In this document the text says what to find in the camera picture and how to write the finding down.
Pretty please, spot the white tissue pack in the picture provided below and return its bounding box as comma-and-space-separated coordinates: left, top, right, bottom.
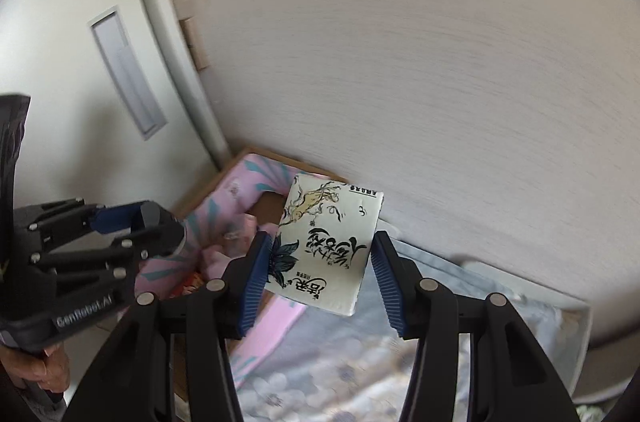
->
266, 173, 384, 317

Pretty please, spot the red snack box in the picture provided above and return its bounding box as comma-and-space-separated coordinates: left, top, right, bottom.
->
168, 272, 205, 299

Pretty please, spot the person left hand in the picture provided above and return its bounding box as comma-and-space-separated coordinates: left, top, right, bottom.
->
1, 343, 70, 393

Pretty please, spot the cardboard box pink lining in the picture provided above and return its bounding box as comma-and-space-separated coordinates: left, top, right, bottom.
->
134, 148, 341, 386

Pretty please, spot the floral light blue cloth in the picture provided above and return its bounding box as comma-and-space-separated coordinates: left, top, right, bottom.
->
229, 241, 586, 422

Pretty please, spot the door hinge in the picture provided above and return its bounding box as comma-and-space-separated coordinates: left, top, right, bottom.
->
179, 17, 209, 71

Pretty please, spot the grey recessed door handle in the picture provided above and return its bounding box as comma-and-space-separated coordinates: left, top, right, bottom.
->
89, 8, 167, 141

